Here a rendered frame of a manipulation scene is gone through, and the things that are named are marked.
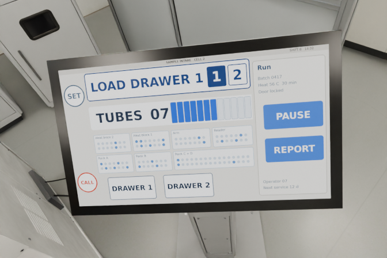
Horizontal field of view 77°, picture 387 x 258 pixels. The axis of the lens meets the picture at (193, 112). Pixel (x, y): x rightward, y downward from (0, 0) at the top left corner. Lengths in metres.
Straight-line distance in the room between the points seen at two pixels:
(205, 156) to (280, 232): 1.10
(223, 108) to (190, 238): 1.10
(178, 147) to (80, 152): 0.19
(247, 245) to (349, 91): 1.40
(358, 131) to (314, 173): 1.50
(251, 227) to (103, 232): 0.84
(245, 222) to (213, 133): 1.06
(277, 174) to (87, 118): 0.37
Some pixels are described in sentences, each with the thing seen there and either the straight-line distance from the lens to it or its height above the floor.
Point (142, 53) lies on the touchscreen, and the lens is 0.45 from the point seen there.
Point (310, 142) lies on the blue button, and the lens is 0.47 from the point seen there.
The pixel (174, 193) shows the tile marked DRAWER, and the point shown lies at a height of 0.99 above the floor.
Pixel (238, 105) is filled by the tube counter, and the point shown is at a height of 1.12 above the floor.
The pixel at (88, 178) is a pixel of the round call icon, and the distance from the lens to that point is 0.53.
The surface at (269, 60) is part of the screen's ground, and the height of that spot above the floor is 1.17.
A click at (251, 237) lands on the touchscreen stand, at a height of 0.04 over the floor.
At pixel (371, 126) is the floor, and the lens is 2.04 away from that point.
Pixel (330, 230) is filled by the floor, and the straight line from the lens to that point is 1.58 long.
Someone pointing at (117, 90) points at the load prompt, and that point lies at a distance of 0.47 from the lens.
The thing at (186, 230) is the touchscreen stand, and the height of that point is 0.03.
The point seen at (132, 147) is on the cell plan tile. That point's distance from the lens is 0.48.
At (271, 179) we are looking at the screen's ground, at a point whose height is 1.01.
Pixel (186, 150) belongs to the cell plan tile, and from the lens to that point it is 0.45.
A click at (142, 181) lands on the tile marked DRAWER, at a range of 0.49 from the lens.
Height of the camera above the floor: 1.43
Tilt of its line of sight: 47 degrees down
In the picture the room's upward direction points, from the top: 11 degrees counter-clockwise
